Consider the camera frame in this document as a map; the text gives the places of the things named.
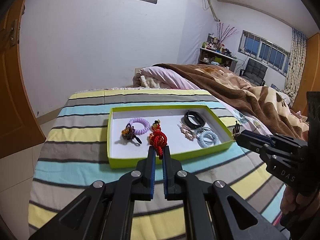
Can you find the cluttered desk shelf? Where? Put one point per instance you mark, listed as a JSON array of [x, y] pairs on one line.
[[212, 54]]

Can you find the black office chair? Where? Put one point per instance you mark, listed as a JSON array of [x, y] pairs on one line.
[[254, 72]]

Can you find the person's right hand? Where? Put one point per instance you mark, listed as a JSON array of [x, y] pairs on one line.
[[296, 207]]

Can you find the window with bars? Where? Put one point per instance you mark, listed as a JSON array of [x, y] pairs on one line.
[[264, 51]]

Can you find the floral curtain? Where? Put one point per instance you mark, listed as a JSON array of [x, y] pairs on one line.
[[296, 64]]

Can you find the dried branch bouquet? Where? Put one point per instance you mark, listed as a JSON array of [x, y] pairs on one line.
[[225, 32]]

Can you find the black fitness band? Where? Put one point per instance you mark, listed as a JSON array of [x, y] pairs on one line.
[[193, 120]]

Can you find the brown fleece blanket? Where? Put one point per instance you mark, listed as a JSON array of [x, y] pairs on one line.
[[263, 102]]

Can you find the red knot charm with beads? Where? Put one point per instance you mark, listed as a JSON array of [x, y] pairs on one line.
[[158, 140]]

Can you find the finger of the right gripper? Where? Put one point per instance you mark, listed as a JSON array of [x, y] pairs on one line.
[[255, 143], [257, 133]]

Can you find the small red knot charm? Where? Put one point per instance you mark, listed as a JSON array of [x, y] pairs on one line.
[[156, 126]]

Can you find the pink floral duvet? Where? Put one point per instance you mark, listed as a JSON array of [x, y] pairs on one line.
[[161, 78]]

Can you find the striped bed sheet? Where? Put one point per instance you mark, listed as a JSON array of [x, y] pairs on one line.
[[77, 195]]

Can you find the lime green tray box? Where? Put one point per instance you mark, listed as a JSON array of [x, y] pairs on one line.
[[124, 154]]

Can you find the black hair tie teal bead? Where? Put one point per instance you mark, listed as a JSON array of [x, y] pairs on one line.
[[236, 129]]

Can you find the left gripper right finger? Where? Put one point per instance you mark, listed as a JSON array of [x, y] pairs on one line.
[[174, 185]]

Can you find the wooden door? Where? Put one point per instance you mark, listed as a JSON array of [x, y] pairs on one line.
[[19, 127]]

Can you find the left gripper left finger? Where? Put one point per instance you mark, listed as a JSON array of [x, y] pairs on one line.
[[144, 184]]

